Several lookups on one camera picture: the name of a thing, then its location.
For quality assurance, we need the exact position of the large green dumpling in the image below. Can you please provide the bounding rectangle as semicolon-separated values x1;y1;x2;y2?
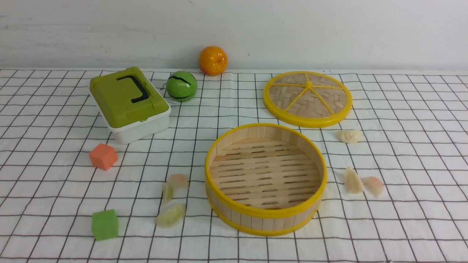
156;203;186;229

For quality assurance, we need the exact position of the woven bamboo steamer lid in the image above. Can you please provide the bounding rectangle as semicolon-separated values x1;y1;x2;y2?
263;70;353;128

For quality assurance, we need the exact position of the green lid white box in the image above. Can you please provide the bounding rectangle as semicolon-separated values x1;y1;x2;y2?
89;67;171;145

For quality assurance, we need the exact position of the bamboo steamer tray yellow rim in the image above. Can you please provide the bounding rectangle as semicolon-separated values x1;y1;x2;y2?
204;123;328;236

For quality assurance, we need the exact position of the green foam cube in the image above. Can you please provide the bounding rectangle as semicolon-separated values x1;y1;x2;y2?
91;209;119;241

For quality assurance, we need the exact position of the green toy ball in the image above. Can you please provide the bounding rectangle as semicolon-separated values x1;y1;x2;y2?
166;70;198;103

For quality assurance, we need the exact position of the orange foam cube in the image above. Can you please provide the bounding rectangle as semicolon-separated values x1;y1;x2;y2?
89;143;118;171

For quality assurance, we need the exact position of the small green dumpling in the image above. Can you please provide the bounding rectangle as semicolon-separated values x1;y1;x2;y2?
162;182;174;205

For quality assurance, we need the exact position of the white dumpling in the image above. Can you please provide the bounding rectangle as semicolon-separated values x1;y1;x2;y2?
344;167;365;194
336;130;364;144

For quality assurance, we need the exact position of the orange toy fruit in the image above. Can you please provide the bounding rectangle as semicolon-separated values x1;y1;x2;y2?
199;46;229;76

